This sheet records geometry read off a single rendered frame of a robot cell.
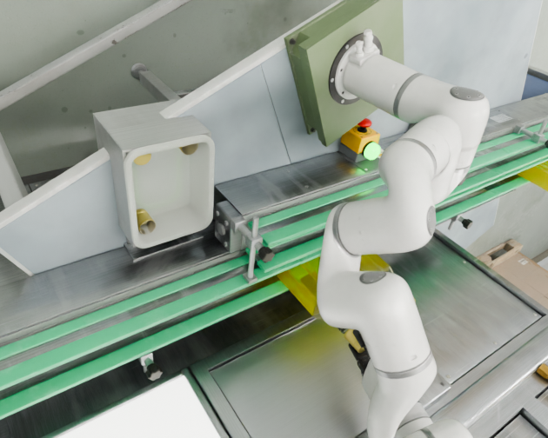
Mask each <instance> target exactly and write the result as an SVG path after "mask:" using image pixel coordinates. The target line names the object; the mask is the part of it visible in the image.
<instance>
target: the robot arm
mask: <svg viewBox="0 0 548 438"><path fill-rule="evenodd" d="M372 39H373V35H372V30H370V29H367V30H364V41H356V43H355V44H354V45H352V46H351V47H350V48H349V49H348V50H347V51H346V52H345V54H344V55H343V57H342V59H341V61H340V63H339V65H338V67H337V72H336V76H335V86H336V90H337V92H338V94H339V95H340V96H341V97H343V98H345V99H354V98H356V97H359V98H361V99H362V100H364V101H366V102H367V103H370V104H372V105H373V106H375V107H377V108H379V109H381V110H383V111H384V112H386V113H388V114H390V115H392V116H394V117H396V118H398V119H399V120H401V121H403V122H406V123H417V124H415V125H414V126H413V127H412V128H411V129H409V130H408V131H407V132H406V133H405V134H403V135H402V136H401V137H399V138H398V139H397V141H395V142H394V143H392V144H391V145H390V146H389V147H388V148H387V149H385V151H384V152H383V154H382V155H381V157H380V159H379V163H378V170H379V174H380V176H381V178H382V180H383V182H384V184H385V185H386V186H387V187H388V191H389V192H388V196H381V197H375V198H371V199H366V200H360V201H355V202H343V203H340V204H339V205H337V206H336V207H335V208H334V209H333V210H332V211H331V212H330V214H329V215H328V218H327V221H326V224H325V229H324V239H323V245H322V251H321V256H320V263H319V269H318V276H317V305H318V309H319V313H320V315H321V316H322V318H323V320H324V321H325V322H326V323H327V324H329V325H331V326H332V327H336V328H342V329H354V330H353V334H354V335H355V337H356V339H357V341H358V343H359V345H360V347H361V348H364V350H365V351H364V352H362V353H358V352H357V351H356V350H355V349H354V348H353V347H352V346H351V345H350V344H349V345H348V346H349V348H350V350H351V352H352V354H353V355H354V357H355V359H356V360H357V361H358V367H359V368H360V370H361V375H362V376H363V379H362V385H363V388H364V391H365V393H366V394H367V396H368V398H369V399H370V405H369V409H368V415H367V431H368V436H369V438H473V437H472V435H471V433H470V432H469V430H468V429H467V428H466V427H465V426H464V425H463V424H462V423H461V422H460V421H457V420H454V419H449V418H448V419H443V420H440V421H436V422H434V423H433V422H432V421H431V419H430V417H429V416H428V415H427V413H426V411H425V410H424V408H423V406H422V404H421V403H420V401H419V399H420V398H421V396H422V395H423V394H424V392H425V391H426V390H427V389H428V387H430V385H431V384H432V382H433V380H434V378H435V376H436V373H437V365H436V362H435V359H434V356H433V354H432V352H431V347H430V345H429V343H428V340H427V337H426V334H425V332H424V328H423V325H422V322H421V319H420V316H419V313H418V309H417V306H416V303H415V301H414V298H413V295H412V292H411V289H410V287H409V285H408V284H407V282H406V281H405V280H404V279H403V278H402V277H400V276H399V275H396V274H393V273H390V272H384V271H359V268H360V261H361V255H374V254H393V253H404V252H409V251H413V250H415V249H419V248H421V247H423V246H424V245H425V244H426V243H427V242H428V241H430V239H431V238H432V236H433V233H434V231H435V228H436V223H437V221H436V211H435V205H436V204H438V203H440V202H442V201H443V200H444V199H445V198H446V197H447V196H448V195H449V194H450V193H451V192H452V191H453V190H454V189H455V188H456V187H457V186H458V185H459V183H460V182H461V181H462V180H463V179H464V177H465V176H466V174H467V172H468V171H469V169H470V167H471V163H472V161H473V158H474V156H475V154H476V151H477V148H478V145H479V143H480V141H481V138H482V135H483V134H484V131H485V126H486V124H487V121H488V118H489V114H490V104H489V101H488V99H487V97H486V96H485V95H484V94H483V93H481V92H479V91H478V90H473V89H469V88H466V87H461V86H457V85H453V84H450V83H445V82H442V81H439V80H438V79H435V78H433V77H430V76H427V75H425V74H423V73H421V72H418V71H416V70H413V69H411V68H409V67H407V66H404V65H403V64H401V63H397V62H395V61H393V60H391V59H389V58H387V57H385V56H381V55H379V49H378V48H377V46H376V45H375V44H374V43H373V42H372Z"/></svg>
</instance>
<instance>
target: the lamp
mask: <svg viewBox="0 0 548 438"><path fill-rule="evenodd" d="M380 150H381V149H380V147H379V145H378V144H376V143H375V142H373V141H369V142H368V143H367V144H366V145H365V146H364V147H363V150H362V155H363V156H364V157H366V158H368V159H369V160H373V159H376V158H377V157H378V155H379V154H380Z"/></svg>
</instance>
